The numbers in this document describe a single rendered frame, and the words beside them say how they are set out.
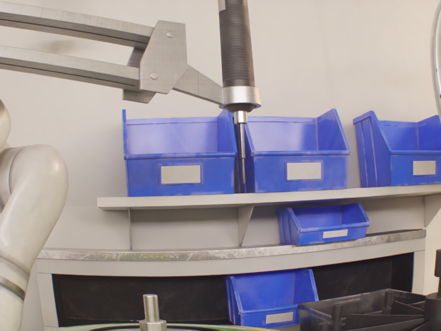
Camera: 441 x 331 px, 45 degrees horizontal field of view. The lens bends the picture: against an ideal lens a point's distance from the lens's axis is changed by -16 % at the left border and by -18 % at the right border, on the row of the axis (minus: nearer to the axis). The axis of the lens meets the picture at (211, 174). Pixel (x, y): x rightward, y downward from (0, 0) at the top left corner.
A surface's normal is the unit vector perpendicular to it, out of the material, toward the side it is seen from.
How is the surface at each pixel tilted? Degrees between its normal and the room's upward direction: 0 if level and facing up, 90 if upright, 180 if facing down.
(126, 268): 90
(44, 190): 104
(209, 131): 90
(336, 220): 90
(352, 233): 111
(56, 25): 171
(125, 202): 90
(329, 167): 100
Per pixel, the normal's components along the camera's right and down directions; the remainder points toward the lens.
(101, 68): 0.49, -0.09
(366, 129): -0.99, 0.07
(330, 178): 0.15, 0.08
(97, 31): -0.09, 0.98
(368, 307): 0.13, -0.14
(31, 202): 0.66, 0.11
